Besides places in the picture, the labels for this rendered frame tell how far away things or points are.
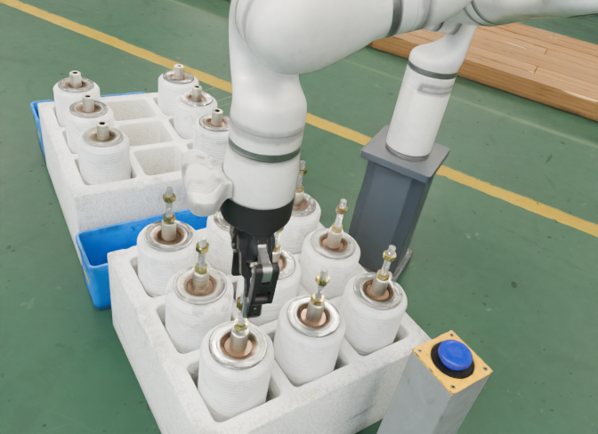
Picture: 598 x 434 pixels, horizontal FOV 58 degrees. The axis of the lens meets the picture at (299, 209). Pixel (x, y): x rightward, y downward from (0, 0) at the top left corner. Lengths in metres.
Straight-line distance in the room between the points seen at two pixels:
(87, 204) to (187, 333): 0.40
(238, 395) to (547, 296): 0.87
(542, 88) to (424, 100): 1.48
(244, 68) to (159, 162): 0.77
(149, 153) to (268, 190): 0.74
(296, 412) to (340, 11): 0.52
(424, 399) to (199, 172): 0.39
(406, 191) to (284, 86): 0.63
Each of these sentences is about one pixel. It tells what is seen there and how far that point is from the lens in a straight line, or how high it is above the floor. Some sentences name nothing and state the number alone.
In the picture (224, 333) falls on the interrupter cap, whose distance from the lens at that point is 0.72.
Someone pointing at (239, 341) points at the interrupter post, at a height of 0.27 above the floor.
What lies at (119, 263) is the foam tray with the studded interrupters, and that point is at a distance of 0.93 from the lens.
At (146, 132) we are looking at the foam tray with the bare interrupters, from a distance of 1.33.
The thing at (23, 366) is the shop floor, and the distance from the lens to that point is 1.04.
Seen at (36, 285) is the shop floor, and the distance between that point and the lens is 1.17.
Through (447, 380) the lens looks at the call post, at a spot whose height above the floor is 0.31.
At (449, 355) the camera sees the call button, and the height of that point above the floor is 0.33.
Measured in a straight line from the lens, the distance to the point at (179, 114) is 1.26.
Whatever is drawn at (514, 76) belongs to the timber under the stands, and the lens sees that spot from 2.46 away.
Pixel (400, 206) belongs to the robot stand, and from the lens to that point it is 1.10.
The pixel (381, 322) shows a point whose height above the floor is 0.24.
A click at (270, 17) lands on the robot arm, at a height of 0.68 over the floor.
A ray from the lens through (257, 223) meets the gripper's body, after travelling 0.53.
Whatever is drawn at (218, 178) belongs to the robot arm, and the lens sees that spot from 0.52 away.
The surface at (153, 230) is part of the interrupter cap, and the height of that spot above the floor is 0.25.
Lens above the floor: 0.81
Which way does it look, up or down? 36 degrees down
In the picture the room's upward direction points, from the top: 11 degrees clockwise
